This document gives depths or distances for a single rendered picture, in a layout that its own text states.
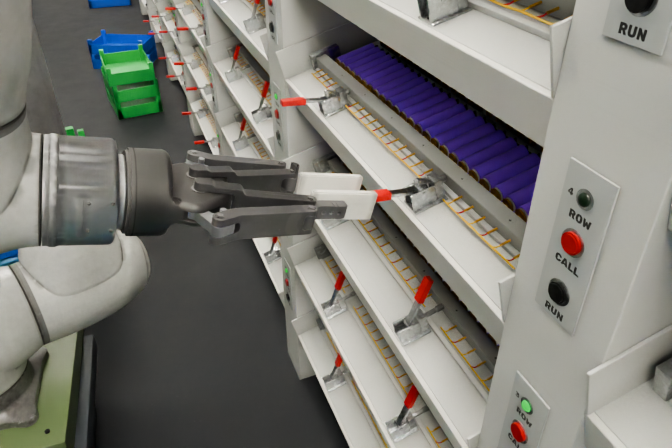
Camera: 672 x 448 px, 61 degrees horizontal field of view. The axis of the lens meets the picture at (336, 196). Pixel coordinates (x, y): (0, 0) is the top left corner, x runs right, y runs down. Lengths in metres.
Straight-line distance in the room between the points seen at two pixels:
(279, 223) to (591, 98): 0.27
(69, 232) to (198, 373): 1.03
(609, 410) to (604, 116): 0.21
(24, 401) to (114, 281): 0.25
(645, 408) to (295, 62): 0.72
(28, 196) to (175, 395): 1.03
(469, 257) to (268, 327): 1.04
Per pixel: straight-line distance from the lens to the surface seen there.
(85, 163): 0.47
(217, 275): 1.73
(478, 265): 0.55
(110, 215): 0.47
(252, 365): 1.47
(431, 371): 0.72
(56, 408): 1.17
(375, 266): 0.84
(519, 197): 0.59
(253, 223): 0.48
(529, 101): 0.42
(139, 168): 0.48
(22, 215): 0.47
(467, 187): 0.60
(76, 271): 1.06
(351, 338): 1.02
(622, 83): 0.36
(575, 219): 0.40
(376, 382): 0.96
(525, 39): 0.48
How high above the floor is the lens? 1.10
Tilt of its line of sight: 33 degrees down
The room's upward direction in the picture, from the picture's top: straight up
